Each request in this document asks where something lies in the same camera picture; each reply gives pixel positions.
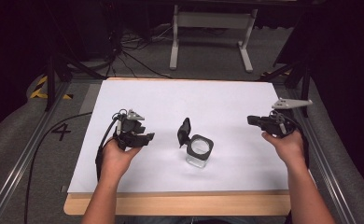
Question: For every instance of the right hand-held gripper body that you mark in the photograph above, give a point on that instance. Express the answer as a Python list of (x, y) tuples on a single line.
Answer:
[(278, 124)]

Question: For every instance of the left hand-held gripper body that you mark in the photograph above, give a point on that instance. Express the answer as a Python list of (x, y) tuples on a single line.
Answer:
[(124, 127)]

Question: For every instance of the clear jar with black lid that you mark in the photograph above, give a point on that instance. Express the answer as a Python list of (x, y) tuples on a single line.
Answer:
[(199, 149)]

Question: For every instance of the person's right hand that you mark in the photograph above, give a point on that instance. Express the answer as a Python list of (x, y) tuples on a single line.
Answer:
[(289, 149)]

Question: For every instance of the person's left hand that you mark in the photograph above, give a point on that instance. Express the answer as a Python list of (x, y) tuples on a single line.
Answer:
[(116, 160)]

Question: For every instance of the white table sheet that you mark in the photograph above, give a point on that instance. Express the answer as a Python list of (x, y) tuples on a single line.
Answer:
[(186, 102)]

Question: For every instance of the black tripod stand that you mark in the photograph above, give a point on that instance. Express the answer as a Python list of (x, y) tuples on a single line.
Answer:
[(51, 84), (300, 74)]

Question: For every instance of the yellow black floor tape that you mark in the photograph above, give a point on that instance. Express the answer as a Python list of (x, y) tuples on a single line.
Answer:
[(38, 91)]

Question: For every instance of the white metal stand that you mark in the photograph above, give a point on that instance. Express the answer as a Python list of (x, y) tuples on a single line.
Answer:
[(212, 20)]

